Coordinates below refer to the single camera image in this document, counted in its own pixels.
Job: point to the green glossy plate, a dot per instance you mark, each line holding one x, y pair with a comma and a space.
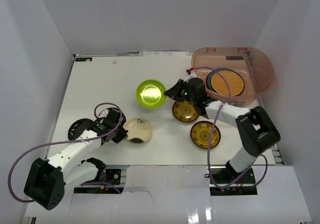
150, 94

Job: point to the blue floral ceramic plate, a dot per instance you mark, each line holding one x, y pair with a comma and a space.
208, 80

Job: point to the yellow patterned plate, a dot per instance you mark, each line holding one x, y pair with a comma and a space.
200, 134
184, 111

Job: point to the red and teal plate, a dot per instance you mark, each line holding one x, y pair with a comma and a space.
206, 82

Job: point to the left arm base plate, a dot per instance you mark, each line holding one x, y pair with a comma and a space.
113, 176

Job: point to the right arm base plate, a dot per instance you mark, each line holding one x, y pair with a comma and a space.
243, 187

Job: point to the pink translucent plastic bin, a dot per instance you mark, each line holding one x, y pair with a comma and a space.
237, 75

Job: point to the black label sticker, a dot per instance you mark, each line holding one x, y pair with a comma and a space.
83, 59

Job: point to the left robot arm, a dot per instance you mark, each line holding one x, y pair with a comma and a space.
49, 179

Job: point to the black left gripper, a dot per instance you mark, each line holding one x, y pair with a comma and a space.
116, 136

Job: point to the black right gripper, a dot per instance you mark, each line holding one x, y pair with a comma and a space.
174, 92

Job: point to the cream ceramic plate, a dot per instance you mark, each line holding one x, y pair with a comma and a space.
139, 130

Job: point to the black plate left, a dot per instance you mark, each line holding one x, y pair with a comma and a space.
77, 128

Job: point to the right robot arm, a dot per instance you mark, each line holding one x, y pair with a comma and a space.
256, 130

